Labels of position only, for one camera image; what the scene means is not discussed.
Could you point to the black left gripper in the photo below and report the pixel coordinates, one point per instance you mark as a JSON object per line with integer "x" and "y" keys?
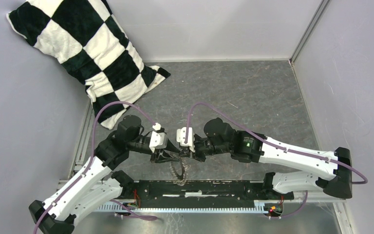
{"x": 163, "y": 155}

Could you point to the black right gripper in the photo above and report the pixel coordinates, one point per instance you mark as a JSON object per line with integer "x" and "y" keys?
{"x": 196, "y": 154}

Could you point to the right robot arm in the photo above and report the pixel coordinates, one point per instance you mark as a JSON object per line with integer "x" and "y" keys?
{"x": 324, "y": 171}

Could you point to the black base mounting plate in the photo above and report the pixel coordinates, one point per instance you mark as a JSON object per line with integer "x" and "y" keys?
{"x": 199, "y": 194}

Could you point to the black white checkered pillow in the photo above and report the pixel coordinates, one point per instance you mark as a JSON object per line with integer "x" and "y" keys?
{"x": 86, "y": 39}

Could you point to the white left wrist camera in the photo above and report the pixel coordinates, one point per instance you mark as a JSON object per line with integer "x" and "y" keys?
{"x": 159, "y": 138}

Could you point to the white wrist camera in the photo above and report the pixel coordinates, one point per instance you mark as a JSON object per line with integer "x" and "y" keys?
{"x": 159, "y": 138}
{"x": 185, "y": 138}

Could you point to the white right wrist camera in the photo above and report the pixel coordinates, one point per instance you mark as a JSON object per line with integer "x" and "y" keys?
{"x": 185, "y": 138}

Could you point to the white toothed cable duct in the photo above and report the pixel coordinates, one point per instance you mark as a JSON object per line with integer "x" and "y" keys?
{"x": 256, "y": 208}

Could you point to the aluminium rail frame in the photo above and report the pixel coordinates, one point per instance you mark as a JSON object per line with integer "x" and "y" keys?
{"x": 313, "y": 196}

